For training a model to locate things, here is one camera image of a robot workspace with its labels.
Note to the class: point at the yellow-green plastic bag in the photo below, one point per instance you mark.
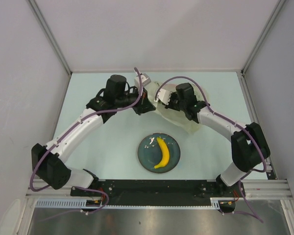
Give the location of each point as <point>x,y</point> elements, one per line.
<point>177,118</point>

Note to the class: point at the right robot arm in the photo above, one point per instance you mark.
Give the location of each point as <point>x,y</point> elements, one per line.
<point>248,143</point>

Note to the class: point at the yellow fake banana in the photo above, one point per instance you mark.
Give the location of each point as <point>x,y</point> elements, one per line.
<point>165,154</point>

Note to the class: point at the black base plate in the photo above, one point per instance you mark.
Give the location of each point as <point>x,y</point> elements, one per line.
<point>159,193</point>

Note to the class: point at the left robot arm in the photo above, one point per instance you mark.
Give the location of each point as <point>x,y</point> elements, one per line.
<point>48,161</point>

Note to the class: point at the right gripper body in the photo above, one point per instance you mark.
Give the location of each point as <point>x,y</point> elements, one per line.
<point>175,104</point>

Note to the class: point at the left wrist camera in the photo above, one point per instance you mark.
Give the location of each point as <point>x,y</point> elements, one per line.
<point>145,80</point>

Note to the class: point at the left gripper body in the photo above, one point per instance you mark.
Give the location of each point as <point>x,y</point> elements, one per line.
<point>127,98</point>

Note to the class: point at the blue ceramic plate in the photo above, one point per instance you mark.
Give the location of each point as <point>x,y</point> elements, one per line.
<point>149,153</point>

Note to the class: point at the white cable duct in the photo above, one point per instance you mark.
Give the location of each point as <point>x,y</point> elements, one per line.
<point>52,203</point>

